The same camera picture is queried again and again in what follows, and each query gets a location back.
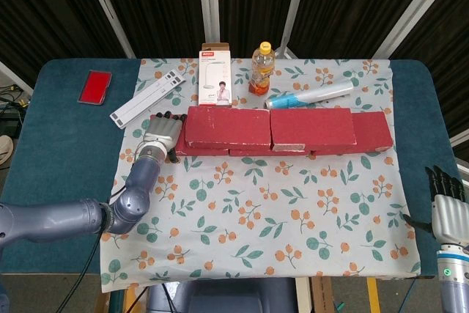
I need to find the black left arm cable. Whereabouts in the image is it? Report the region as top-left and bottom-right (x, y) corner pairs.
(65, 188), (125, 313)

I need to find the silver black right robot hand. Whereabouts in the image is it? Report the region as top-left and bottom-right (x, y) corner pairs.
(402, 165), (469, 244)

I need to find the floral fruit-print tablecloth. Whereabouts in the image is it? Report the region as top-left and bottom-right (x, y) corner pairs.
(98, 56), (422, 294)

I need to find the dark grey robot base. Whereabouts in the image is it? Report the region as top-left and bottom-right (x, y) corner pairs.
(146, 278), (298, 313)

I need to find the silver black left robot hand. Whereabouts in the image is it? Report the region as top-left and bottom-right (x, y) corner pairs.
(141, 110), (186, 163)

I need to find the beige shoe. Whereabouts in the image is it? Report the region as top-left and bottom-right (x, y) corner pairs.
(0, 135), (15, 164)

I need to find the white flat remote bar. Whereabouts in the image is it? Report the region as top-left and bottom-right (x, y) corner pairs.
(109, 68), (187, 130)

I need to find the blue white tube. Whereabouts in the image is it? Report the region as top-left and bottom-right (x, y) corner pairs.
(264, 78), (355, 109)

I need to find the white desk lamp box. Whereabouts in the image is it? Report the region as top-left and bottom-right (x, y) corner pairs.
(198, 43), (233, 108)

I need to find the red phone in case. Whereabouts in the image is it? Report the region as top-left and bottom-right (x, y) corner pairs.
(77, 70), (113, 106)

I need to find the red brick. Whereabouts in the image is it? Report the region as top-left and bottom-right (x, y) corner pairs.
(311, 111), (394, 156)
(229, 147), (312, 157)
(270, 107), (357, 152)
(149, 114), (231, 157)
(185, 106), (273, 149)

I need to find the yellow-capped iced tea bottle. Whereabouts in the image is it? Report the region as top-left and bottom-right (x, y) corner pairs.
(248, 42), (276, 97)

